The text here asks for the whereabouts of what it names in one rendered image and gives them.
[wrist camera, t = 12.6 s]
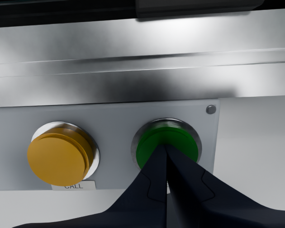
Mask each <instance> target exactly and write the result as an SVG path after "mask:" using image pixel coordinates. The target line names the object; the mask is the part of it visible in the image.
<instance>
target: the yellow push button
mask: <svg viewBox="0 0 285 228"><path fill-rule="evenodd" d="M27 159H28V163H29V165H30V167H31V169H32V171H33V172H34V173H35V175H36V176H37V177H38V178H40V179H41V180H43V181H44V182H46V183H49V184H51V185H56V186H71V185H75V184H77V183H79V182H80V181H82V180H83V179H84V178H85V176H86V175H87V173H88V171H89V169H90V167H91V166H92V162H93V152H92V149H91V147H90V145H89V143H88V142H87V141H86V139H85V138H84V137H82V136H81V135H80V134H78V133H77V132H75V131H73V130H70V129H67V128H52V129H50V130H48V131H46V132H44V133H42V134H41V135H39V136H38V137H36V138H35V139H34V140H33V141H32V142H31V143H30V145H29V147H28V151H27Z"/></svg>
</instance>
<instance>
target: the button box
mask: <svg viewBox="0 0 285 228"><path fill-rule="evenodd" d="M220 104H221V103H220V100H219V99H218V98H209V99H187V100H155V101H133V102H111V103H88V104H56V105H34V106H12V107H0V191H16V190H53V191H75V190H109V189H127V188H128V187H129V186H130V185H131V183H132V182H133V181H134V179H135V178H136V177H137V175H138V174H139V172H140V171H141V169H140V167H139V165H138V163H137V159H136V149H137V144H138V141H139V139H140V138H141V136H142V135H143V134H144V133H145V132H146V131H147V130H149V129H151V128H152V127H155V126H158V125H161V124H173V125H177V126H179V127H182V128H184V129H185V130H186V131H188V132H189V133H190V134H191V136H192V137H193V139H194V140H195V142H196V144H197V147H198V160H197V162H196V163H197V164H199V165H200V166H202V167H203V168H204V169H205V170H207V171H208V172H210V173H211V174H212V175H213V171H214V159H215V151H216V142H217V133H218V125H219V113H220ZM52 128H67V129H70V130H73V131H75V132H77V133H78V134H80V135H81V136H82V137H84V138H85V139H86V141H87V142H88V143H89V145H90V147H91V149H92V152H93V162H92V166H91V167H90V169H89V171H88V173H87V175H86V176H85V178H84V179H83V180H82V181H80V182H79V183H77V184H75V185H71V186H56V185H51V184H49V183H46V182H44V181H43V180H41V179H40V178H38V177H37V176H36V175H35V173H34V172H33V171H32V169H31V167H30V165H29V162H28V159H27V151H28V147H29V145H30V143H31V142H32V141H33V140H34V139H35V138H36V137H38V136H39V135H41V134H42V133H44V132H46V131H48V130H50V129H52Z"/></svg>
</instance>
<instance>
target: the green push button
mask: <svg viewBox="0 0 285 228"><path fill-rule="evenodd" d="M162 144H163V145H166V144H171V145H173V146H174V147H176V148H177V149H178V150H180V151H181V152H182V153H184V154H185V155H186V156H188V157H189V158H190V159H192V160H193V161H195V162H197V160H198V147H197V144H196V142H195V140H194V139H193V137H192V136H191V134H190V133H189V132H188V131H186V130H185V129H184V128H182V127H179V126H177V125H173V124H161V125H158V126H155V127H152V128H151V129H149V130H147V131H146V132H145V133H144V134H143V135H142V136H141V138H140V139H139V141H138V144H137V149H136V159H137V163H138V165H139V167H140V169H142V168H143V166H144V165H145V163H146V162H147V160H148V159H149V157H150V156H151V154H152V153H153V151H154V150H155V148H156V147H157V145H162Z"/></svg>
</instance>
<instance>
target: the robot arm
mask: <svg viewBox="0 0 285 228"><path fill-rule="evenodd" d="M167 182H168V186H169V189H170V193H171V197H172V201H173V205H174V208H175V212H176V217H177V220H178V224H179V228H285V210H277V209H271V208H268V207H266V206H264V205H261V204H259V203H257V202H256V201H254V200H252V199H251V198H249V197H247V196H246V195H244V194H242V193H241V192H239V191H237V190H236V189H234V188H232V187H231V186H229V185H228V184H226V183H224V182H223V181H221V180H220V179H218V178H217V177H215V176H214V175H212V174H211V173H210V172H208V171H207V170H205V169H204V168H203V167H202V166H200V165H199V164H197V163H196V162H195V161H193V160H192V159H190V158H189V157H188V156H186V155H185V154H184V153H182V152H181V151H180V150H178V149H177V148H176V147H174V146H173V145H171V144H166V145H163V144H162V145H157V147H156V148H155V150H154V151H153V153H152V154H151V156H150V157H149V159H148V160H147V162H146V163H145V165H144V166H143V168H142V169H141V171H140V172H139V174H138V175H137V177H136V178H135V179H134V181H133V182H132V183H131V185H130V186H129V187H128V188H127V189H126V190H125V191H124V192H123V193H122V194H121V196H120V197H119V198H118V199H117V200H116V201H115V202H114V203H113V204H112V205H111V206H110V207H109V208H108V209H107V210H105V211H104V212H101V213H97V214H92V215H87V216H83V217H78V218H73V219H69V220H63V221H57V222H49V223H26V224H22V225H19V226H15V227H12V228H166V224H167Z"/></svg>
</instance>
